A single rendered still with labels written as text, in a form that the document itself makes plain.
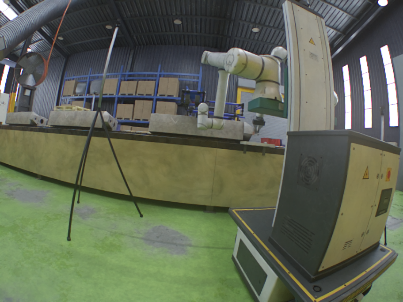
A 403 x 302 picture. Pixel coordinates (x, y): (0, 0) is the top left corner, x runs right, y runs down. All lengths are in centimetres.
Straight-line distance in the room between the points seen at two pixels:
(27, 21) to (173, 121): 726
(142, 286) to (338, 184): 97
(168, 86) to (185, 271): 1091
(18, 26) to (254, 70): 764
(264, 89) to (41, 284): 159
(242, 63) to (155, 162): 134
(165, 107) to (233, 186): 962
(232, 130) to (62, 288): 187
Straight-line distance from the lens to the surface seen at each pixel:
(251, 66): 101
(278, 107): 104
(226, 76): 161
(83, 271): 115
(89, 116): 230
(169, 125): 187
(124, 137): 201
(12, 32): 769
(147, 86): 1180
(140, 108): 1159
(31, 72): 734
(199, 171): 184
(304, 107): 103
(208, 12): 1188
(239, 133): 186
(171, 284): 105
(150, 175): 193
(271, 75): 107
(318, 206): 65
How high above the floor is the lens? 76
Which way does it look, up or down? 3 degrees down
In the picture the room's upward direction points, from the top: 6 degrees clockwise
